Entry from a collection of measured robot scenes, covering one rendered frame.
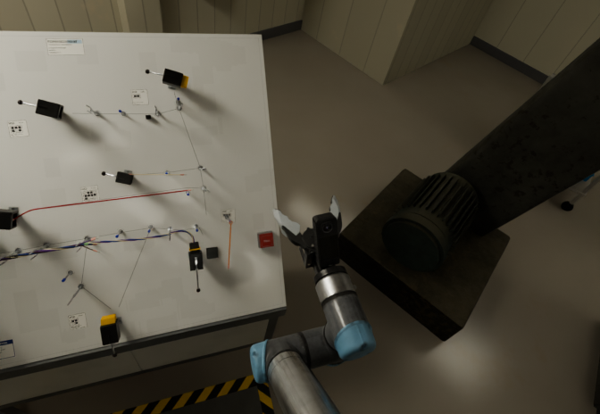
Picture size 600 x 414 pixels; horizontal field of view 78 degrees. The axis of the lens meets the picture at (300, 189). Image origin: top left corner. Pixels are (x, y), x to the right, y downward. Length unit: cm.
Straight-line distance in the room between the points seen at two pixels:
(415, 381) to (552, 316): 122
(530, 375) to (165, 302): 231
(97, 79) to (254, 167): 57
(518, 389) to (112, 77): 271
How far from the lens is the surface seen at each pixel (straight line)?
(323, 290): 76
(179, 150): 133
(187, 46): 138
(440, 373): 264
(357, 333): 73
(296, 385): 67
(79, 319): 147
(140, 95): 135
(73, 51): 140
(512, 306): 313
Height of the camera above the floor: 225
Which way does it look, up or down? 49 degrees down
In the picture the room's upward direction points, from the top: 14 degrees clockwise
